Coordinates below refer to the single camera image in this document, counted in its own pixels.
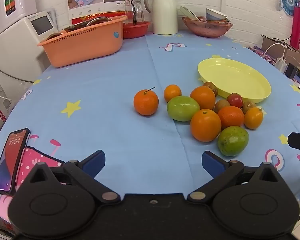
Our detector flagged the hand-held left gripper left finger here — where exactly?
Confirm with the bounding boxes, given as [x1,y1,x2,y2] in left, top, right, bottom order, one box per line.
[27,150,121,204]

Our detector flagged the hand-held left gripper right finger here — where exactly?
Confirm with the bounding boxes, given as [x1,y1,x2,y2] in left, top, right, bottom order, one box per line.
[187,151,285,203]

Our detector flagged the green mango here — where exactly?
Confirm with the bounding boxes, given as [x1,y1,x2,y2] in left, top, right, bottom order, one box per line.
[217,126,249,157]

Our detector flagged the large orange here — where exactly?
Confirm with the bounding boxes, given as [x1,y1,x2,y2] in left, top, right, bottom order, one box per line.
[190,109,222,142]

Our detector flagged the deep orange mandarin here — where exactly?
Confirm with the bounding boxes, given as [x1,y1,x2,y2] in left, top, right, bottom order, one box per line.
[217,106,245,130]

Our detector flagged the small orange kumquat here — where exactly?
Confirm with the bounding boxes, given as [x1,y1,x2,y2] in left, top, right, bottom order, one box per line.
[244,107,264,130]

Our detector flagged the brown longan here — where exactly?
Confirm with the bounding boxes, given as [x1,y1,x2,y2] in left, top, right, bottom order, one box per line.
[214,99,231,114]
[242,101,257,114]

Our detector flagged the round green fruit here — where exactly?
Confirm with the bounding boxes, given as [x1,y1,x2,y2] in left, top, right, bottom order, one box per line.
[167,95,200,122]

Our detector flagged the red cherry tomato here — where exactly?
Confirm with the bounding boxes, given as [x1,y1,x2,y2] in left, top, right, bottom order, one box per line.
[226,93,243,109]

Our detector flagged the dark red jujube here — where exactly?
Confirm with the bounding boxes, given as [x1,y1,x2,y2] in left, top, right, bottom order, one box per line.
[202,81,218,97]

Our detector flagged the orange mandarin with stem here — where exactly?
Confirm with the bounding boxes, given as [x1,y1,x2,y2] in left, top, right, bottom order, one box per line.
[133,87,159,116]

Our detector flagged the small orange mandarin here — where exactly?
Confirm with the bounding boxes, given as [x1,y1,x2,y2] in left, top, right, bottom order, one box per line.
[164,84,182,103]

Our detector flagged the yellow plastic plate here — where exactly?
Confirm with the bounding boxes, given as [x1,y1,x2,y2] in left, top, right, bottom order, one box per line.
[197,58,272,104]

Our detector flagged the black power adapter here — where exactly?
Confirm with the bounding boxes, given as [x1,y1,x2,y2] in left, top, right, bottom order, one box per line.
[284,63,299,80]

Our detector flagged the white charger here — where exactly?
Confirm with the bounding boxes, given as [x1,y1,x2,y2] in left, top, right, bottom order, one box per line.
[275,57,287,72]

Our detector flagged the blue printed tablecloth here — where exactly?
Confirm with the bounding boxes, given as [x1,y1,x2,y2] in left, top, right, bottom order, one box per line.
[0,31,300,230]

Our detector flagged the black smartphone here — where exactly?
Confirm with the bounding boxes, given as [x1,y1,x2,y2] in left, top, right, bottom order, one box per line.
[0,128,31,196]

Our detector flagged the cardboard box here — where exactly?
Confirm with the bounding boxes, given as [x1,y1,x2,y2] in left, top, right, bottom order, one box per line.
[261,35,300,68]

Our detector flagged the patterned dark cloth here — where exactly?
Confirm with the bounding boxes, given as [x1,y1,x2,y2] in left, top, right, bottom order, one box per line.
[247,45,278,65]

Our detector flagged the orange plastic basket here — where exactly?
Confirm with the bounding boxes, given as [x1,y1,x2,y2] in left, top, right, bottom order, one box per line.
[37,15,128,68]

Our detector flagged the white appliance with screen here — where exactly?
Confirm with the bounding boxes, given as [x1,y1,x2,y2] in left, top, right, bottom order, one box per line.
[0,8,58,85]

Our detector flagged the red plastic basket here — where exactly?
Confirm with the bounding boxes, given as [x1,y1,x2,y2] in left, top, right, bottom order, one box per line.
[122,21,151,39]

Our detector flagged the steel dish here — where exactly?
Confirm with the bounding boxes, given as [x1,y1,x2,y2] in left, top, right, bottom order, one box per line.
[85,17,113,28]

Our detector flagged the stacked white blue bowls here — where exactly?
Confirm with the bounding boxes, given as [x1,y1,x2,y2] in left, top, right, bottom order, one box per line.
[206,8,231,23]

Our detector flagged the stacked green white plates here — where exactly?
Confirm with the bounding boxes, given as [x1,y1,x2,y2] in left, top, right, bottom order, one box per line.
[179,6,201,21]

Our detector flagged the white thermos jug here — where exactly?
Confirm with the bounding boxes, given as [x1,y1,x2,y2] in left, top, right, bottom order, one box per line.
[144,0,178,35]

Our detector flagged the white water purifier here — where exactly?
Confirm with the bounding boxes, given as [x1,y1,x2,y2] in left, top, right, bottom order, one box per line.
[0,0,35,39]

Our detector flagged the white charger cable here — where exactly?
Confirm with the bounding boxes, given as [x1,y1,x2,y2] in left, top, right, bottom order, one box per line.
[263,42,299,64]

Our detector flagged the white power cable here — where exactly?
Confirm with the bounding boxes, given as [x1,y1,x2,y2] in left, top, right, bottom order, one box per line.
[0,61,15,112]

